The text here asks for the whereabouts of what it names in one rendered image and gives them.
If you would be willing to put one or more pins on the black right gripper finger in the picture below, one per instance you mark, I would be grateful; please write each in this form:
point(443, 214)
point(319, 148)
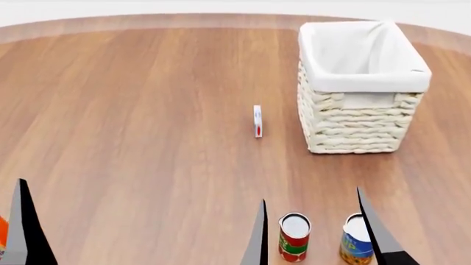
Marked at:
point(382, 243)
point(257, 243)

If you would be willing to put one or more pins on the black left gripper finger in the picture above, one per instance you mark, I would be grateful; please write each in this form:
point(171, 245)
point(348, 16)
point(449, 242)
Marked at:
point(31, 237)

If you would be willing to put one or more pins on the red green soup can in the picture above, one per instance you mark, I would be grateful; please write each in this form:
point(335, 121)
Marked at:
point(293, 240)

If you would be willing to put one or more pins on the small white cream cheese box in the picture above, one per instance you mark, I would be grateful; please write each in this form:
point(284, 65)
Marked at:
point(258, 121)

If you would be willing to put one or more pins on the woven basket with white liner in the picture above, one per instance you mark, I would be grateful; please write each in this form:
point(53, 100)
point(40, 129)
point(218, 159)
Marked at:
point(353, 110)

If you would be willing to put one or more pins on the blue yellow food can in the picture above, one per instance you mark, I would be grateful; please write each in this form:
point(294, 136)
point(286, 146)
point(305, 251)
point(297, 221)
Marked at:
point(355, 243)

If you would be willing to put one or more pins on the orange food carton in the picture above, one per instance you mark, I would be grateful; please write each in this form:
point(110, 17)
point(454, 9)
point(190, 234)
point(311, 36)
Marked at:
point(3, 234)

